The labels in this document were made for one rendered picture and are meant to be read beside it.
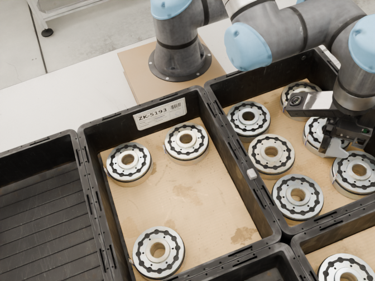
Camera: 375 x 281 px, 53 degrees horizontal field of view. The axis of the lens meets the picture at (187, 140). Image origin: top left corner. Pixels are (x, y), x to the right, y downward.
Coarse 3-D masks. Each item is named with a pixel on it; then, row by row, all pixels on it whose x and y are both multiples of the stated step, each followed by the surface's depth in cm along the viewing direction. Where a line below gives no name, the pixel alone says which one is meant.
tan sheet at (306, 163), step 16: (304, 80) 97; (256, 96) 95; (272, 96) 95; (224, 112) 94; (272, 112) 92; (272, 128) 89; (288, 128) 89; (304, 160) 84; (320, 160) 83; (320, 176) 81; (336, 192) 79; (336, 208) 77; (288, 224) 76
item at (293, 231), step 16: (320, 48) 89; (272, 64) 88; (208, 80) 87; (224, 80) 86; (208, 96) 84; (240, 144) 76; (272, 208) 68; (352, 208) 66; (304, 224) 65; (320, 224) 65
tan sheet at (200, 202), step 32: (160, 160) 88; (128, 192) 84; (160, 192) 83; (192, 192) 82; (224, 192) 81; (128, 224) 79; (160, 224) 79; (192, 224) 78; (224, 224) 77; (160, 256) 75; (192, 256) 74
